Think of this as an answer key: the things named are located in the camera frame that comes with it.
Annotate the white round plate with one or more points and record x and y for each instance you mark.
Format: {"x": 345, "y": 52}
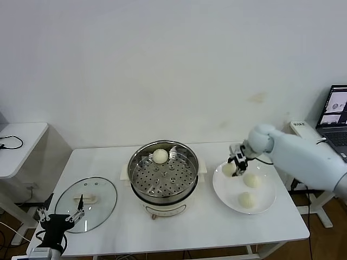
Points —
{"x": 265, "y": 200}

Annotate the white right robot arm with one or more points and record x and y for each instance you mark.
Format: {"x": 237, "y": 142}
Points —
{"x": 298, "y": 157}

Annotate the stainless steel steamer basket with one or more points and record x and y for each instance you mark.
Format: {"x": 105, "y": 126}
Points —
{"x": 162, "y": 187}

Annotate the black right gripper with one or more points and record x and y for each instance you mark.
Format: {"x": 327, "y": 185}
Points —
{"x": 239, "y": 153}

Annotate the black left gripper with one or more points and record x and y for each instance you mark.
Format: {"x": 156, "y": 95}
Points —
{"x": 54, "y": 227}

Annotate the cream electric cooker pot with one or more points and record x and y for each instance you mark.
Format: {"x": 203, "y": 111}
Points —
{"x": 162, "y": 210}

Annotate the white side desk with laptop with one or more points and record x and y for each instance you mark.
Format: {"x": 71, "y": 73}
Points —
{"x": 326, "y": 216}

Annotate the white steamed baozi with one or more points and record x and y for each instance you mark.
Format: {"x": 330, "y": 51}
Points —
{"x": 227, "y": 169}
{"x": 247, "y": 200}
{"x": 252, "y": 180}
{"x": 160, "y": 156}

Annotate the grey open laptop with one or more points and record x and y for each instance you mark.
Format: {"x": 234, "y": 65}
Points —
{"x": 333, "y": 130}

